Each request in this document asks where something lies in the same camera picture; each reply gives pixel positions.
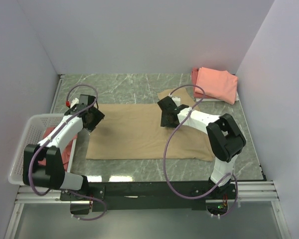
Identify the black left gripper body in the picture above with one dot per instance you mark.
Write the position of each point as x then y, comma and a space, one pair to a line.
96, 117

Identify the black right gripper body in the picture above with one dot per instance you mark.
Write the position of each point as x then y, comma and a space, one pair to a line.
165, 121

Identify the beige t shirt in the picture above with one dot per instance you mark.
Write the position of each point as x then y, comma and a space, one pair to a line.
133, 131

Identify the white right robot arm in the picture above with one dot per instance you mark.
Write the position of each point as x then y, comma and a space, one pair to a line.
225, 137

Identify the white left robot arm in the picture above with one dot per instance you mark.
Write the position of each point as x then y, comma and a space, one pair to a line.
43, 168

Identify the red shirt in basket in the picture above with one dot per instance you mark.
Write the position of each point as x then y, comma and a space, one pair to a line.
66, 153

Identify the folded salmon pink shirt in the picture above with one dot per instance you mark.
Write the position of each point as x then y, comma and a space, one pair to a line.
225, 88

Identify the white plastic laundry basket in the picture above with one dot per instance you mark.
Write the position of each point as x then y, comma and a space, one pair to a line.
22, 149

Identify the black base beam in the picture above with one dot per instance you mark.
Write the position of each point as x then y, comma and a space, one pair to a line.
140, 204

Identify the aluminium left side rail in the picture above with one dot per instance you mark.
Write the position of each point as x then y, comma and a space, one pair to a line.
61, 77

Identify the aluminium rail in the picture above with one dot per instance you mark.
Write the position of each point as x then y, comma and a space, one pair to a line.
248, 191
61, 77

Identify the aluminium front rail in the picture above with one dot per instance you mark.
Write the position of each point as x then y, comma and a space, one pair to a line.
248, 191

